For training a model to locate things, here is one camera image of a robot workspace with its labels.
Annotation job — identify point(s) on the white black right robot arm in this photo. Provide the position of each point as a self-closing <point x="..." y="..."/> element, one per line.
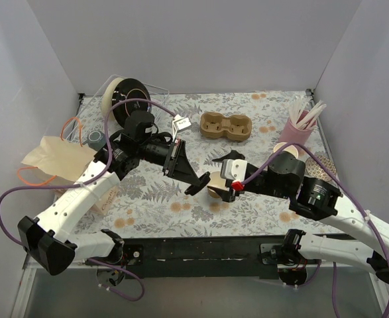
<point x="313" y="199"/>

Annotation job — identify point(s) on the dark green mug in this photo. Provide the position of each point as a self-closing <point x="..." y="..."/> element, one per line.
<point x="96" y="140"/>

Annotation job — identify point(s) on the brown pulp cup carrier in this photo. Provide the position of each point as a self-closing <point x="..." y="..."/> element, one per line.
<point x="216" y="125"/>

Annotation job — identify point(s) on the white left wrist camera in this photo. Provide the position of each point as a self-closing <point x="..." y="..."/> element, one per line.
<point x="180" y="123"/>

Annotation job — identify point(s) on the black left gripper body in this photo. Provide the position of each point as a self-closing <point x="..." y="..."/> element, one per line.
<point x="173" y="158"/>

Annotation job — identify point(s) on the floral patterned tablecloth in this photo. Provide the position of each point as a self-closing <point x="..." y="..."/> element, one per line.
<point x="150" y="205"/>

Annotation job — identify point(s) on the aluminium frame rail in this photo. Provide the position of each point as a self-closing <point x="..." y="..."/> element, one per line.
<point x="82" y="291"/>

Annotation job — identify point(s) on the black table front rail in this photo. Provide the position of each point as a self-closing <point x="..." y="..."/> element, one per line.
<point x="189" y="257"/>

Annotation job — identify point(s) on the brown paper coffee cup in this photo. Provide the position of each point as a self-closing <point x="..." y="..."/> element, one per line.
<point x="217" y="182"/>

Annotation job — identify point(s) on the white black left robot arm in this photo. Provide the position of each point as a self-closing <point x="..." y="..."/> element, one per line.
<point x="47" y="238"/>

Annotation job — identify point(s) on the kraft paper takeout bag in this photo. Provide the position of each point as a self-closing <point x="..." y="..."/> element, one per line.
<point x="55" y="162"/>

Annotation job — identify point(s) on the pink straw holder cup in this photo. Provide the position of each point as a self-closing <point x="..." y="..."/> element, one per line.
<point x="292" y="134"/>

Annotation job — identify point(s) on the cream round plate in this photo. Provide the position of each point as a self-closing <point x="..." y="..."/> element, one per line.
<point x="106" y="102"/>

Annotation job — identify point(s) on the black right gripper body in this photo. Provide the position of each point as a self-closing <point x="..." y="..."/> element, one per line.
<point x="231" y="191"/>

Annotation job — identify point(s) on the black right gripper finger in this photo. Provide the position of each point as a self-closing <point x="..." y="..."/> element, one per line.
<point x="233" y="155"/>
<point x="216" y="192"/>

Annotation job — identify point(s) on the stack of paper cups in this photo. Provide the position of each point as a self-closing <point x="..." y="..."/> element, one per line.
<point x="291" y="149"/>

